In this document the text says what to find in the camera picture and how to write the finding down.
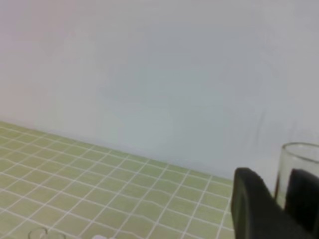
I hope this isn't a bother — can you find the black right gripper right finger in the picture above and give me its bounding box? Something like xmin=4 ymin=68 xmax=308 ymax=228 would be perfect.
xmin=285 ymin=169 xmax=319 ymax=234

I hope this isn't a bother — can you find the row of tubes in rack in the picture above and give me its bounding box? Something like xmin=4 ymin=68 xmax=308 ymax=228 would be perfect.
xmin=27 ymin=227 xmax=66 ymax=239

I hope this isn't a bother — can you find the green checkered tablecloth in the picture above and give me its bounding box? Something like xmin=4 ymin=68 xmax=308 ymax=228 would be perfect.
xmin=0 ymin=122 xmax=234 ymax=239

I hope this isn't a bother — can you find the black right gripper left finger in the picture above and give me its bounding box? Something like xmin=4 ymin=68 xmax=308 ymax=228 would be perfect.
xmin=231 ymin=168 xmax=317 ymax=239

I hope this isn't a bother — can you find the clear glass test tube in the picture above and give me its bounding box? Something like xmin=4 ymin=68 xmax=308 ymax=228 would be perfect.
xmin=274 ymin=142 xmax=319 ymax=208

